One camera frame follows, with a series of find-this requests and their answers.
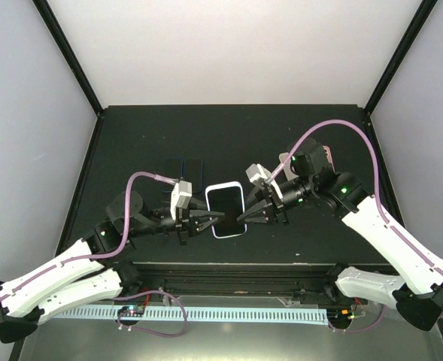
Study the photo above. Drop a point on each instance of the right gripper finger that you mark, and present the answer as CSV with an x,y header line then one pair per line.
x,y
254,214
256,198

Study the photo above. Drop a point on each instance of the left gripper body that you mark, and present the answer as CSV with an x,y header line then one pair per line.
x,y
183,223

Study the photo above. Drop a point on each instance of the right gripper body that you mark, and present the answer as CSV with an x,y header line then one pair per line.
x,y
277,208

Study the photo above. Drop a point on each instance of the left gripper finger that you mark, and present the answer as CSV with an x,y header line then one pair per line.
x,y
207,219
197,207

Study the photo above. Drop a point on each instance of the lavender cased phone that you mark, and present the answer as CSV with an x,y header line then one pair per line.
x,y
226,198

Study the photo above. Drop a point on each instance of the beige cased phone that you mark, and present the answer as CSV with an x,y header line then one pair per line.
x,y
287,170

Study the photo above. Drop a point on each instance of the pink phone case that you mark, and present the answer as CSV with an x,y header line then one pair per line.
x,y
329,156

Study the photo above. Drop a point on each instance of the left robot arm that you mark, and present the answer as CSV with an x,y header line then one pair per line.
x,y
95,268

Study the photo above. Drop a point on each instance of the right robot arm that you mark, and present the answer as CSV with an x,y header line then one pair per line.
x,y
415,291

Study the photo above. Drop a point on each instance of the small circuit board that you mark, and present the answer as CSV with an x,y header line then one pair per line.
x,y
131,311

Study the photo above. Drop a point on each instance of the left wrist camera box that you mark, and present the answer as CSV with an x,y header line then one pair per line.
x,y
180,197

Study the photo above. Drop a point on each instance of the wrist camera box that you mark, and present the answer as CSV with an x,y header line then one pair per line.
x,y
180,197
259,177

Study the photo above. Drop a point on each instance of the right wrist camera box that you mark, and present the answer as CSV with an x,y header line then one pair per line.
x,y
259,177

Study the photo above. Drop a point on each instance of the light blue slotted cable duct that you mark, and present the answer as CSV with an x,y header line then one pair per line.
x,y
310,316

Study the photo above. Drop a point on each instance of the left black frame post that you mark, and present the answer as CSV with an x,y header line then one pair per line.
x,y
48,16

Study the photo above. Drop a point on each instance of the black frame post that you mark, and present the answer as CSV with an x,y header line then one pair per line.
x,y
48,16
408,38

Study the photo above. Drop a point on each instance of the right black frame post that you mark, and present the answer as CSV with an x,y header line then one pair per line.
x,y
408,38

